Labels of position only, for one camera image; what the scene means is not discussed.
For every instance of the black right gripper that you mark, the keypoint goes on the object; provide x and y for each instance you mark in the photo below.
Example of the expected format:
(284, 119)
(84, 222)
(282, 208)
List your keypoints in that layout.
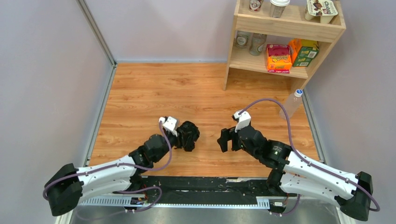
(234, 139)

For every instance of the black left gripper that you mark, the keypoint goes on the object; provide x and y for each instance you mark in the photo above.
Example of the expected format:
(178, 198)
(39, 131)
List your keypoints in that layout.
(184, 136)

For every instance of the black folding umbrella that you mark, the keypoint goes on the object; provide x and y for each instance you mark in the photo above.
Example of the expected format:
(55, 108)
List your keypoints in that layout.
(192, 134)

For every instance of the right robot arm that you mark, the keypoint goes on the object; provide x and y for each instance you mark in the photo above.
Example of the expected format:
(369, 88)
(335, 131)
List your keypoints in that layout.
(298, 174)

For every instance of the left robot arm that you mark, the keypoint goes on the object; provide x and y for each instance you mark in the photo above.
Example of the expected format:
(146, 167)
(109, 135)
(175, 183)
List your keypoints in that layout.
(70, 185)

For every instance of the clear plastic water bottle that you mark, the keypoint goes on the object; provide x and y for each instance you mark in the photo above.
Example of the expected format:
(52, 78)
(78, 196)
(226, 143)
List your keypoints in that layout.
(293, 102)

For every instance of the orange pink sponge box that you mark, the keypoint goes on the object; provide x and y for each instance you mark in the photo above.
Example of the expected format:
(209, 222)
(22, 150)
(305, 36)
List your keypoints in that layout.
(278, 58)

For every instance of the glass jar left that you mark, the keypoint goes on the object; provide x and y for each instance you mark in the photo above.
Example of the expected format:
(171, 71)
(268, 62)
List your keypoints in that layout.
(242, 39)

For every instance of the glass jar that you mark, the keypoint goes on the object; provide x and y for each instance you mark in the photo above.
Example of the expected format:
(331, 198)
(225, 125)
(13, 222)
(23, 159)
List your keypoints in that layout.
(242, 39)
(257, 44)

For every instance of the glass jar right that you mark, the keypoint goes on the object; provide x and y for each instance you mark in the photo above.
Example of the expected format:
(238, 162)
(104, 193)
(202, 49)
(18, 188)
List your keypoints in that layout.
(257, 44)

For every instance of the green orange carton box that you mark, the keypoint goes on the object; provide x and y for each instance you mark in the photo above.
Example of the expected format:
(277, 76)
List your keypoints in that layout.
(303, 51)

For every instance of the wooden shelf unit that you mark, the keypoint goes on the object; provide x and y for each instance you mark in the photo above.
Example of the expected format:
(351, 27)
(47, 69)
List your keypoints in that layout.
(292, 24)

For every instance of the red white can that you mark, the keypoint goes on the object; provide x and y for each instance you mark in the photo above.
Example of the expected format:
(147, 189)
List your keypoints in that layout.
(255, 5)

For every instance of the clear cup with lid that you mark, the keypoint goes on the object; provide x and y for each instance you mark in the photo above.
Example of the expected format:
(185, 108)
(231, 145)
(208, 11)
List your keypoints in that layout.
(277, 7)

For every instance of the yogurt cup multipack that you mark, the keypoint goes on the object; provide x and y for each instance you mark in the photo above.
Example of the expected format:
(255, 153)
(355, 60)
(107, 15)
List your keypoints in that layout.
(324, 9)

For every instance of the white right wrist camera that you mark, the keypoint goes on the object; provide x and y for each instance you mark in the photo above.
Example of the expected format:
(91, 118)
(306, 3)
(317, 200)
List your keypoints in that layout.
(243, 120)

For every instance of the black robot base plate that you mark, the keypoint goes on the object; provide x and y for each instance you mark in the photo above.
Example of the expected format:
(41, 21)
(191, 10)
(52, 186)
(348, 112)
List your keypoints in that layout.
(209, 190)

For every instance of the aluminium frame rail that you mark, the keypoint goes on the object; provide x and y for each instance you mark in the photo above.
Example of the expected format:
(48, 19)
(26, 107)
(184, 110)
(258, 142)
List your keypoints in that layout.
(138, 197)

